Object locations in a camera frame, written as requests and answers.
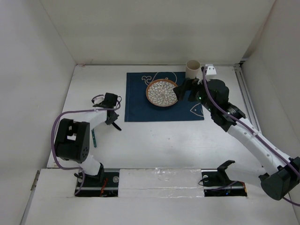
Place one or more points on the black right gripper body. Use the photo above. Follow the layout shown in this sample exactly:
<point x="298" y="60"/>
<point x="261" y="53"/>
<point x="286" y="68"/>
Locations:
<point x="198" y="93"/>

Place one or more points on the dark blue cloth napkin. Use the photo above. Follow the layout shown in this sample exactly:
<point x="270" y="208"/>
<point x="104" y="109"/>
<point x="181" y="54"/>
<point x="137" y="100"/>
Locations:
<point x="139" y="109"/>

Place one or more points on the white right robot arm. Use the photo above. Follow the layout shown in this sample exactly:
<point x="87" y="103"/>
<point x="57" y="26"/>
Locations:
<point x="281" y="172"/>

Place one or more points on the floral plate with orange rim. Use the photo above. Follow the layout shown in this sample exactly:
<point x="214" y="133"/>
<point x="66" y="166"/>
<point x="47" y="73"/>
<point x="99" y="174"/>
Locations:
<point x="160" y="93"/>

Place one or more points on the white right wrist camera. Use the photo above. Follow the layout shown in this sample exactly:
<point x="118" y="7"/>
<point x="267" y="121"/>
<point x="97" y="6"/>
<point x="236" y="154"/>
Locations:
<point x="209" y="70"/>

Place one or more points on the black table knife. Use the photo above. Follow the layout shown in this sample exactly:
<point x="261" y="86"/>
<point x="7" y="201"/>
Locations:
<point x="116" y="126"/>

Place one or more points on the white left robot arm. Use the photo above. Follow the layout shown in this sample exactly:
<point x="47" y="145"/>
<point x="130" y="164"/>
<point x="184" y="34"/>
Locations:
<point x="71" y="136"/>

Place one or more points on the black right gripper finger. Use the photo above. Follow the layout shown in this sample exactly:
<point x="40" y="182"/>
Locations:
<point x="179" y="92"/>
<point x="190" y="84"/>

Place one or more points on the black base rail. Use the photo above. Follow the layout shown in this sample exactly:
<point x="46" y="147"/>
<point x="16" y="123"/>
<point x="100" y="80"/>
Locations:
<point x="212" y="185"/>

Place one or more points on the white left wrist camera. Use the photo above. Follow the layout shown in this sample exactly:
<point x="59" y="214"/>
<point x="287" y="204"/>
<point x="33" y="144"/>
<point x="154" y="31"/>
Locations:
<point x="98" y="99"/>

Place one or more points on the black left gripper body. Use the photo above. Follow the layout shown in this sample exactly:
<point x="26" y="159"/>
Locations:
<point x="111" y="120"/>

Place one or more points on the aluminium rail right side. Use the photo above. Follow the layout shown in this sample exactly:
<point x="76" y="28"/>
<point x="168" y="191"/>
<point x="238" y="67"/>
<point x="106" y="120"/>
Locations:
<point x="251" y="114"/>

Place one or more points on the beige paper cup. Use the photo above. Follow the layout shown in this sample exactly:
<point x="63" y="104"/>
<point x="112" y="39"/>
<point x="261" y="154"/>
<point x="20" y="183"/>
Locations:
<point x="192" y="69"/>

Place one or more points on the silver fork teal handle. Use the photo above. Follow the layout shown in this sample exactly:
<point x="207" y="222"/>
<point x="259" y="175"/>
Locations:
<point x="94" y="138"/>

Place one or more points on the white foam block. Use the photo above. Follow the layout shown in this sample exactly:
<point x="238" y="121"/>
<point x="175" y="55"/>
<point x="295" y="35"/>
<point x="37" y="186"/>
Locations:
<point x="160" y="183"/>

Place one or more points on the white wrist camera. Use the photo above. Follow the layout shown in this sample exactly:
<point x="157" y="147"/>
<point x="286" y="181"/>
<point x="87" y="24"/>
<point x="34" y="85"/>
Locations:
<point x="98" y="99"/>
<point x="209" y="70"/>

